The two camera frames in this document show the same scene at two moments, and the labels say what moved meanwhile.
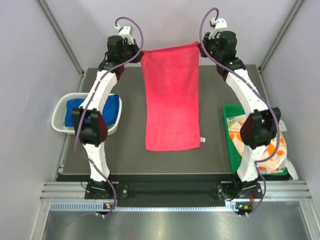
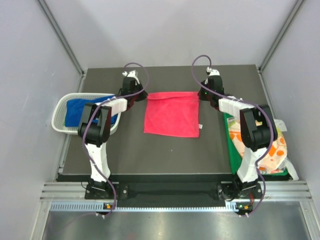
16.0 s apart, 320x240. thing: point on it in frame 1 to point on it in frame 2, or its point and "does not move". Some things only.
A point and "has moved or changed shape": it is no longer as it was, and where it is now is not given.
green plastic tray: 233,110 does not move
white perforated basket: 59,110 does not move
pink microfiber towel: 171,90 has moved or changed shape
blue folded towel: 111,109 does not move
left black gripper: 134,47 to 143,94
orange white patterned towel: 272,165 does not move
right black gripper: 207,41 to 201,93
